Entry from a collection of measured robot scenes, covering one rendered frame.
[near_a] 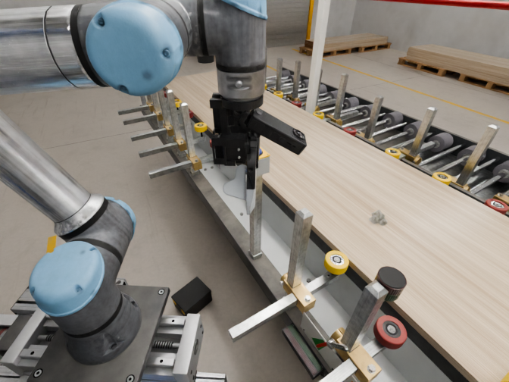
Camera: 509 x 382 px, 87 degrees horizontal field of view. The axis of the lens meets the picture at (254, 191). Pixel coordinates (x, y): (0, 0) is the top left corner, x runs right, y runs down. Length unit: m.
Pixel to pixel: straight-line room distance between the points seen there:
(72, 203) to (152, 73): 0.41
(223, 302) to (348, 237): 1.08
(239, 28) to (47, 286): 0.51
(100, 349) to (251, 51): 0.62
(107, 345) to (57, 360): 0.12
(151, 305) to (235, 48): 0.60
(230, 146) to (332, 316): 0.90
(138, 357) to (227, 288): 1.32
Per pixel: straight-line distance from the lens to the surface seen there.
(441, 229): 1.28
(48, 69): 0.34
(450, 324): 1.01
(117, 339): 0.70
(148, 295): 0.78
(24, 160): 0.62
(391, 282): 0.69
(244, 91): 0.43
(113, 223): 0.66
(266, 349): 1.79
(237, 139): 0.46
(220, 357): 1.79
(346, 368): 0.88
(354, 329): 0.80
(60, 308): 0.59
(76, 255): 0.60
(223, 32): 0.41
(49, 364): 0.79
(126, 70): 0.29
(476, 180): 2.09
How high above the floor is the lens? 1.67
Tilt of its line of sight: 38 degrees down
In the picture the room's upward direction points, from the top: straight up
